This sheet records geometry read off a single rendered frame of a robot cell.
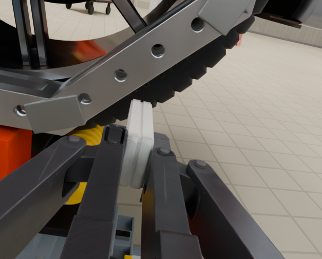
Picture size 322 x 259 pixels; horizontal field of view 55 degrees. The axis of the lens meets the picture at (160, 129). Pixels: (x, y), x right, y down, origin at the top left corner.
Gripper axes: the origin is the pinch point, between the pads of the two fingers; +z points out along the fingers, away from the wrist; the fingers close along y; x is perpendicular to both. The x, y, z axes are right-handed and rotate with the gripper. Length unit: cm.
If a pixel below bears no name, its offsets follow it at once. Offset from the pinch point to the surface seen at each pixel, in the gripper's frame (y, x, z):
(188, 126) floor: 41, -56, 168
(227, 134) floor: 67, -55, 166
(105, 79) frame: -3.5, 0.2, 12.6
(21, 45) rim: -15.3, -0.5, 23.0
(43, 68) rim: -12.0, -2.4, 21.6
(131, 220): 7, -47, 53
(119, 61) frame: -2.5, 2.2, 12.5
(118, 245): 4, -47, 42
